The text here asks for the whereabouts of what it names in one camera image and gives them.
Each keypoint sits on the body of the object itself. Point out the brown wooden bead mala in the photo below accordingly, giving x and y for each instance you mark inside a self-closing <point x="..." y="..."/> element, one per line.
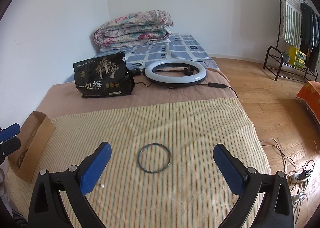
<point x="21" y="158"/>

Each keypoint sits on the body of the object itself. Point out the striped hanging towel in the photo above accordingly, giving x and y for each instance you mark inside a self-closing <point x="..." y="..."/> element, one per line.
<point x="291" y="22"/>

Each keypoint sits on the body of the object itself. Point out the power strip with cables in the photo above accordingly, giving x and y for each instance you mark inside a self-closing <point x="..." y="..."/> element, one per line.
<point x="297" y="176"/>

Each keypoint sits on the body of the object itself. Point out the orange cloth covered stool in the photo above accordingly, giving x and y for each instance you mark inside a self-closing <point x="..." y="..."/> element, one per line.
<point x="309" y="95"/>

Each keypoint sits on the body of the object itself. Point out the dark hanging clothes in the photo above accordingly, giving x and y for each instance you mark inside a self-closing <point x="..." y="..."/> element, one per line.
<point x="310" y="36"/>

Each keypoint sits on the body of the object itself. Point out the black metal clothes rack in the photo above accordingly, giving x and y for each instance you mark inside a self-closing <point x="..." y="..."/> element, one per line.
<point x="274" y="60"/>

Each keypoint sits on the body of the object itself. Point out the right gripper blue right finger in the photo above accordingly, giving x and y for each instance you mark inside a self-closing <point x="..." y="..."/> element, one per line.
<point x="276" y="208"/>

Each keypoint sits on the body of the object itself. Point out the yellow striped towel mat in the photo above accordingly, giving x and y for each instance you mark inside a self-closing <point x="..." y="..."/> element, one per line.
<point x="161" y="172"/>

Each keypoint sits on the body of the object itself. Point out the tan brown blanket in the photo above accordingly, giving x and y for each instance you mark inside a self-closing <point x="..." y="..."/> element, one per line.
<point x="65" y="99"/>

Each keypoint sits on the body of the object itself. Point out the black snack bag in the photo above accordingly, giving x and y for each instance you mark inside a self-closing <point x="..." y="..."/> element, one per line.
<point x="103" y="76"/>

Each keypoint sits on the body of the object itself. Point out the blue checked bed sheet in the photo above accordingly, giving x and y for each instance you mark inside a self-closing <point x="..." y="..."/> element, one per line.
<point x="177" y="46"/>

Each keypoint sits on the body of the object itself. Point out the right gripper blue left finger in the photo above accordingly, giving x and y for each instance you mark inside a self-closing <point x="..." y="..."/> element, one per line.
<point x="47" y="208"/>

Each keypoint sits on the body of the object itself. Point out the folded floral quilt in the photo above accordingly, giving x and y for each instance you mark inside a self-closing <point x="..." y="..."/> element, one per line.
<point x="134" y="29"/>

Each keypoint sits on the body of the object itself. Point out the yellow green box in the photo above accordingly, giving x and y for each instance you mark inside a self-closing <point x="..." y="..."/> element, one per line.
<point x="297" y="58"/>

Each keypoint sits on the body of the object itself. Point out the white ring light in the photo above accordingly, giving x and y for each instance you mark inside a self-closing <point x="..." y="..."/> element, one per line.
<point x="175" y="73"/>

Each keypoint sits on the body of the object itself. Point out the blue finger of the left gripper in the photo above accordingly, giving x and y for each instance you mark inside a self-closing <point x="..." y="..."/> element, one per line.
<point x="9" y="132"/>
<point x="10" y="146"/>

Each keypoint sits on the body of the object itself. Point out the open cardboard box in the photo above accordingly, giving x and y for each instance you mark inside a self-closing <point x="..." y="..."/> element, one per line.
<point x="34" y="135"/>

